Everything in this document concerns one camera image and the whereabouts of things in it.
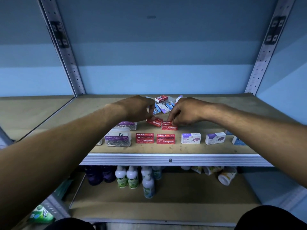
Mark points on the person's left hand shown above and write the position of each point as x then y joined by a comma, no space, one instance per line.
133,108

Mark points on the person's right thumb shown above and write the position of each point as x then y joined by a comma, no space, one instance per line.
172,114

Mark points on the black upright bracket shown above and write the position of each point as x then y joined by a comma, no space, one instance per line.
275,29
59,34

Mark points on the wooden shelf board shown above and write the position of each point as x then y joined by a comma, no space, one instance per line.
26,114
182,198
239,110

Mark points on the dark purple bottle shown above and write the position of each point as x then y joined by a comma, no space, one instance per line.
109,174
94,176

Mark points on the white purple staple box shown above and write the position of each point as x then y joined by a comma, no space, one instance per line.
215,138
191,138

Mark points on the person's left forearm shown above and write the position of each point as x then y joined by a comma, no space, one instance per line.
55,153

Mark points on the teal packet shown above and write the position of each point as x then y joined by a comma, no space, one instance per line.
63,189

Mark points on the person's right leg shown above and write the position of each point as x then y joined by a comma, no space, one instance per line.
271,219

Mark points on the clear paper clip box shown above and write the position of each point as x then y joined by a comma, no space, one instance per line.
118,138
128,125

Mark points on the red staple box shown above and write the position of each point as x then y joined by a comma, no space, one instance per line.
169,127
155,122
166,139
161,98
144,138

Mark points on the person's left leg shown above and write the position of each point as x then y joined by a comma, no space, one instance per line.
69,224

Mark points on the white bottle green label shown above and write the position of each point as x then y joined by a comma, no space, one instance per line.
132,179
148,188
157,173
121,178
146,171

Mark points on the person's right forearm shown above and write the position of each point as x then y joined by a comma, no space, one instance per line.
259,134

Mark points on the green packet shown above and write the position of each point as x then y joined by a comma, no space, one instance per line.
41,215

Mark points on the person's right hand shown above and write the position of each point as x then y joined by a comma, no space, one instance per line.
191,111

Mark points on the blue staple box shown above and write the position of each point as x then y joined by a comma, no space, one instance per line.
170,106
157,109

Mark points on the blue white small box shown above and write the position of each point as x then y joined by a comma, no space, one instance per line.
238,141
227,132

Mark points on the grey perforated rack upright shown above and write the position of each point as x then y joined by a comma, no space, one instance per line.
64,50
268,52

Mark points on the white orange printed cup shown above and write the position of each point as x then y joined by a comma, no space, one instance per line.
212,170
197,169
185,168
227,177

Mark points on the person's leg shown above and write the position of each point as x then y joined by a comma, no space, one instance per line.
69,224
271,219

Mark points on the person's left thumb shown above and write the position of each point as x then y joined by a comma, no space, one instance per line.
150,108

